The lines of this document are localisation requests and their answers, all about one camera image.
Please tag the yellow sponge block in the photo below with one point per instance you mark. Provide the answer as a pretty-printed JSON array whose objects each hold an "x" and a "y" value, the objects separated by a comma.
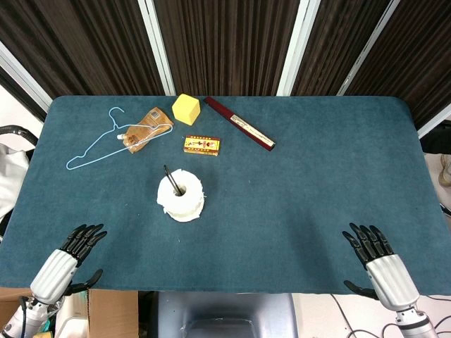
[{"x": 186, "y": 110}]

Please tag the beige shoe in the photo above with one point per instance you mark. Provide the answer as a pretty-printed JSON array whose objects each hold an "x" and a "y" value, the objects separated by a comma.
[{"x": 444, "y": 170}]

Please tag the white toilet paper roll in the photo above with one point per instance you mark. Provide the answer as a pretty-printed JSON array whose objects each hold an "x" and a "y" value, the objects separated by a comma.
[{"x": 190, "y": 208}]

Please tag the black bag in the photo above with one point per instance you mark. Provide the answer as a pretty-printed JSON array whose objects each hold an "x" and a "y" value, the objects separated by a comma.
[{"x": 437, "y": 139}]

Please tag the brown divider panel white frame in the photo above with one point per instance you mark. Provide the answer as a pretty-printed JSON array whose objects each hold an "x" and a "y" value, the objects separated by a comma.
[
  {"x": 77, "y": 45},
  {"x": 338, "y": 45},
  {"x": 415, "y": 60},
  {"x": 225, "y": 45}
]

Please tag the long dark red box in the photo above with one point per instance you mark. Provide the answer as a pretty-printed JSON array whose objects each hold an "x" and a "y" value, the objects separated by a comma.
[{"x": 239, "y": 123}]

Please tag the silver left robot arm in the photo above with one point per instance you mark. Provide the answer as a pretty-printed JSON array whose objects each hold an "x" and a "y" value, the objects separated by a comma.
[{"x": 33, "y": 317}]

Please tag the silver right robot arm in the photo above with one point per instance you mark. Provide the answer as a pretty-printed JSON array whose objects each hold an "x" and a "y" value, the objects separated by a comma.
[{"x": 417, "y": 325}]

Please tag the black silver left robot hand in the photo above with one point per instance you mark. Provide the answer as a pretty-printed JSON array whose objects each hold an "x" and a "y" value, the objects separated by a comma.
[{"x": 53, "y": 274}]

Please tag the yellow red small carton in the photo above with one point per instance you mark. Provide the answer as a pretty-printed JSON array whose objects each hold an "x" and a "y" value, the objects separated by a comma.
[{"x": 202, "y": 145}]

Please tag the grey robot torso base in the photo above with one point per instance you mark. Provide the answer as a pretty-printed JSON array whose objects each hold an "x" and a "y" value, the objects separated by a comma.
[{"x": 225, "y": 313}]

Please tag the brown spouted refill pouch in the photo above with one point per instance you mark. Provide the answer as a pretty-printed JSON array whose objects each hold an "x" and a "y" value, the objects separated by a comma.
[{"x": 155, "y": 118}]

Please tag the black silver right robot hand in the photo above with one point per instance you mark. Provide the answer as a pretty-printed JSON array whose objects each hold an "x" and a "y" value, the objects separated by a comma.
[{"x": 391, "y": 278}]

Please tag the brown cardboard box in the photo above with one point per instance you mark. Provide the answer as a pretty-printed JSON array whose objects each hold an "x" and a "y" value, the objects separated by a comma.
[{"x": 112, "y": 313}]

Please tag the white cloth bag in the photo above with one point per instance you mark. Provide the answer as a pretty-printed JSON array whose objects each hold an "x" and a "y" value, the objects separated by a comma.
[{"x": 12, "y": 176}]

